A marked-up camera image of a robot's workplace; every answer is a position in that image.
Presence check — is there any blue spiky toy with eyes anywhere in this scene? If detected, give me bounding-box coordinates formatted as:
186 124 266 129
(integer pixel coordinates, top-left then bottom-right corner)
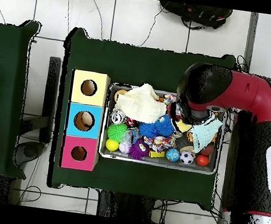
153 112 178 139

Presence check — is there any wooden box with three holes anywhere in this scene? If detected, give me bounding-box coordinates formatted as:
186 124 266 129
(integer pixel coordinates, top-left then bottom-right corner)
59 68 112 173

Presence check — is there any small soccer ball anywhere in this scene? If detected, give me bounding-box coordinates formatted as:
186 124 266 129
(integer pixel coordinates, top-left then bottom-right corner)
178 149 196 166

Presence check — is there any colourful knotted cloth toy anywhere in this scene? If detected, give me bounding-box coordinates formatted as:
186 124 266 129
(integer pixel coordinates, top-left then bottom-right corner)
141 133 177 155

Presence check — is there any black stand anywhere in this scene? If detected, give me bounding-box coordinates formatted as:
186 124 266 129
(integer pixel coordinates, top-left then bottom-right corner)
13 53 63 171

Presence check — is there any yellow plush duck toy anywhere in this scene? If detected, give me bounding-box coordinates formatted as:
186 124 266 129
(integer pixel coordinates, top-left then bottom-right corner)
174 119 193 134

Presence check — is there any green spiky ball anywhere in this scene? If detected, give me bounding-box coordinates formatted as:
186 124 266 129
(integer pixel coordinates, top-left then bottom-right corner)
106 121 129 143

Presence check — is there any black backpack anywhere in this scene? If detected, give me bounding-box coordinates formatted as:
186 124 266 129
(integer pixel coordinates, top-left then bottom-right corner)
156 0 234 35

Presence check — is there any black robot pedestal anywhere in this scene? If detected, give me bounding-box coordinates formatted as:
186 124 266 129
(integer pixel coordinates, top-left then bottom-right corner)
95 189 157 223

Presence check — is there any blue globe print ball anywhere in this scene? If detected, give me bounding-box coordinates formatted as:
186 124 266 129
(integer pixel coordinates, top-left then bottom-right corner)
165 146 181 163

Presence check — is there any cream yellow cloth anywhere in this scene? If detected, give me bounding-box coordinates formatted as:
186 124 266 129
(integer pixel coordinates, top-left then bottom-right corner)
113 79 170 125

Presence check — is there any yellow ball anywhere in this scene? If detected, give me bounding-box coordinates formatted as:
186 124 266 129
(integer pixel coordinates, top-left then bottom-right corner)
105 138 121 152

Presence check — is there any dark green tablecloth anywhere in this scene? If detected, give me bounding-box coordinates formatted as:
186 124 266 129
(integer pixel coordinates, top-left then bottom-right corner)
0 16 47 180
45 25 238 211

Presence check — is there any red orange ball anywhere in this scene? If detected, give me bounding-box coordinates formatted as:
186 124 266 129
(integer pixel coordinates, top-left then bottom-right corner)
195 154 210 168

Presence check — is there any shallow mesh bin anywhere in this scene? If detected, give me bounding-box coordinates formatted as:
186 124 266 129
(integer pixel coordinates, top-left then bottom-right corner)
97 82 229 176

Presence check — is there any mint green cloth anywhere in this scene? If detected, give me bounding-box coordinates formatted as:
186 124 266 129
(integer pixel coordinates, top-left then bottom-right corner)
187 111 225 157

